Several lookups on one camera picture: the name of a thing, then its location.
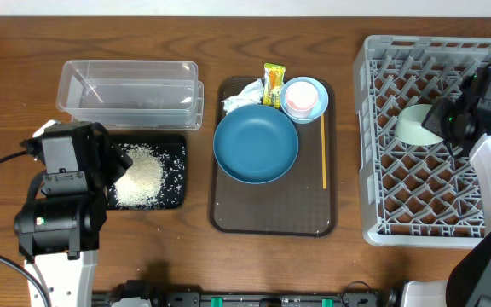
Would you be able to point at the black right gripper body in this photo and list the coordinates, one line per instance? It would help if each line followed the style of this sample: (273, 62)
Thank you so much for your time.
(441, 121)

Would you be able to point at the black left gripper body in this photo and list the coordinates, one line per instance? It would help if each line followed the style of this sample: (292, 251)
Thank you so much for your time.
(107, 164)

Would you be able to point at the mint green bowl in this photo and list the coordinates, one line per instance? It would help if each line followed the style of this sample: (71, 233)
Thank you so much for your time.
(408, 127)

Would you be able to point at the pile of white rice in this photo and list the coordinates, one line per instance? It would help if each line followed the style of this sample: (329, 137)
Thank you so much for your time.
(141, 177)

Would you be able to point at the dark blue plate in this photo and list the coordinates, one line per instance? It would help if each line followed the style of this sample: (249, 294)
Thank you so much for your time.
(256, 144)

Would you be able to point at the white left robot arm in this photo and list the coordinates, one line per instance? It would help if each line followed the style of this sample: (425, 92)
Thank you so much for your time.
(58, 228)

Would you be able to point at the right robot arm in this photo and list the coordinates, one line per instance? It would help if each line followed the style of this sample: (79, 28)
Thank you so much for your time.
(469, 284)

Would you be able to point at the black waste tray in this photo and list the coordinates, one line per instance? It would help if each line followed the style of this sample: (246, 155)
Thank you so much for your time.
(173, 192)

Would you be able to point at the grey dishwasher rack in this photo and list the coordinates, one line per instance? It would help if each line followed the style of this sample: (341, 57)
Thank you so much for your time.
(423, 196)

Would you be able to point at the clear plastic bin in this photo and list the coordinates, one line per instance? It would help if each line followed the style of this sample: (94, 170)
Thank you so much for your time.
(133, 94)

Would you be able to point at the wooden chopstick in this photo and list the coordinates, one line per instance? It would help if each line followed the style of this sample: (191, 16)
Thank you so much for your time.
(323, 152)

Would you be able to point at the pink cup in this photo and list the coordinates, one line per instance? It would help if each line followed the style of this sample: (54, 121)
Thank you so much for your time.
(301, 97)

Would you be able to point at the brown serving tray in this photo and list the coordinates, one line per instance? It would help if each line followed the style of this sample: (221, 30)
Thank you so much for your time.
(295, 204)

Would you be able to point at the crumpled white napkin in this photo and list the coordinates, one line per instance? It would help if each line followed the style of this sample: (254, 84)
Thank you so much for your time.
(251, 94)

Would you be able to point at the yellow snack wrapper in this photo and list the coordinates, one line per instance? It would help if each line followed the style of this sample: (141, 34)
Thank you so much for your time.
(273, 83)

